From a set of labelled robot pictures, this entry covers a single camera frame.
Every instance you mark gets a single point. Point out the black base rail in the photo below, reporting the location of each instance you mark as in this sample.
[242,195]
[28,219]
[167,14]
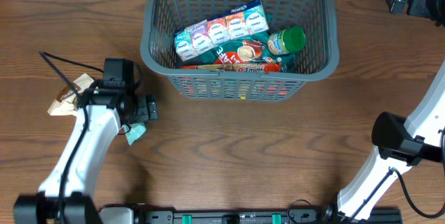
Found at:
[138,214]

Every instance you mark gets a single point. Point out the beige snack pouch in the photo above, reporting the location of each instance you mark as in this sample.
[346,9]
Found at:
[65,101]

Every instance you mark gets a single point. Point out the green lidded jar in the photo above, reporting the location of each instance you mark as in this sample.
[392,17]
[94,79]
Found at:
[287,41]

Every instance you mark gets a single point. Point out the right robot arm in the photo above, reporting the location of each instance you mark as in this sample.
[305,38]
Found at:
[399,143]

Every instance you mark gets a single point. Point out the grey plastic basket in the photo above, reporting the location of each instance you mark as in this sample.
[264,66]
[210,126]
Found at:
[317,61]

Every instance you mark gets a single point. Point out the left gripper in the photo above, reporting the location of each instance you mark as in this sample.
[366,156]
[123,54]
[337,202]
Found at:
[145,111]

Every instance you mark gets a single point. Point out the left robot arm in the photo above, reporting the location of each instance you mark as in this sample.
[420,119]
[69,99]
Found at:
[104,107]

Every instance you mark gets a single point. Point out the Kleenex tissue pack strip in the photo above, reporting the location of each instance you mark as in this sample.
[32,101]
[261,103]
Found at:
[246,20]

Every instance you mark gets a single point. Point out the small teal packet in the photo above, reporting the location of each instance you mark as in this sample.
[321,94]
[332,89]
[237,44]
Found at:
[134,131]

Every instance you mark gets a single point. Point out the orange spaghetti pack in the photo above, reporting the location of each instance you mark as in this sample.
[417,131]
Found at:
[241,67]

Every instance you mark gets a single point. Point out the green coffee bag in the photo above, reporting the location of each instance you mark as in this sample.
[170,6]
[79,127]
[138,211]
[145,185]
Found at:
[248,49]

